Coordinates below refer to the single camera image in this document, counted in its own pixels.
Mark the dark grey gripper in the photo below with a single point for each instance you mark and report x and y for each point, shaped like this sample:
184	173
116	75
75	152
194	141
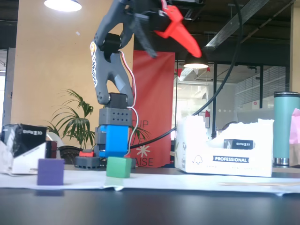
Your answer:
170	28

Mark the black and white box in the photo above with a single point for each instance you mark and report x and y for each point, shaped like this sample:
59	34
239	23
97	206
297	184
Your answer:
25	140

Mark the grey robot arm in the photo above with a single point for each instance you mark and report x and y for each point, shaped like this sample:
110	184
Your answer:
100	70

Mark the black pendant lamp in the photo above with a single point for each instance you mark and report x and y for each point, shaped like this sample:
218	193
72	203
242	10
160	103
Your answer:
204	60

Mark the black steel ceiling beam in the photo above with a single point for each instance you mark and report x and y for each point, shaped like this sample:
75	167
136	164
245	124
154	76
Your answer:
220	37

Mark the red standing banner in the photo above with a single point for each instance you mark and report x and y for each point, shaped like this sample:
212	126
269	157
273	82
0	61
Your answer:
154	93

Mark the white glowing pendant lamp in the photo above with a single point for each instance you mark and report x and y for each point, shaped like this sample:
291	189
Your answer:
63	4

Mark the white cardboard napkin box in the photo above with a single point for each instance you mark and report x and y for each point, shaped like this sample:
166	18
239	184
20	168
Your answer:
194	150

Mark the green palm plant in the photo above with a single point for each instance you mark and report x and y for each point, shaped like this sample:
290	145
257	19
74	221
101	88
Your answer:
77	122

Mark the green cube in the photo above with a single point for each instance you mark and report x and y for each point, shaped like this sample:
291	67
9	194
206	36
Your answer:
118	167

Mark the white paper sheet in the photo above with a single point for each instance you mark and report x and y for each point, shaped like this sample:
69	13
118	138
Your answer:
164	182

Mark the white chair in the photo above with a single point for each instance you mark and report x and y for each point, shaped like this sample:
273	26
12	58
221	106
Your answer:
55	138

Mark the teal thermos bottle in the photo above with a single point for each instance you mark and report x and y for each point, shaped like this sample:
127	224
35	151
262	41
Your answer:
283	129

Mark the dark plant pot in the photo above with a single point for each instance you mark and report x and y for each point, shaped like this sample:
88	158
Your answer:
70	154

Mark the black flat device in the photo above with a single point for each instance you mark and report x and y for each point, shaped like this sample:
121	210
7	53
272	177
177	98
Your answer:
51	148

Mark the pink paper bag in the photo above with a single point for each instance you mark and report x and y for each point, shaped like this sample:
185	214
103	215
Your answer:
295	131

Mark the brown paper bag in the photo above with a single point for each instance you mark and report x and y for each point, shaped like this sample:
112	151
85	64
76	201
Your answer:
294	155

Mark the purple cube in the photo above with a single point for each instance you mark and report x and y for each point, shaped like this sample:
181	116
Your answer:
50	172

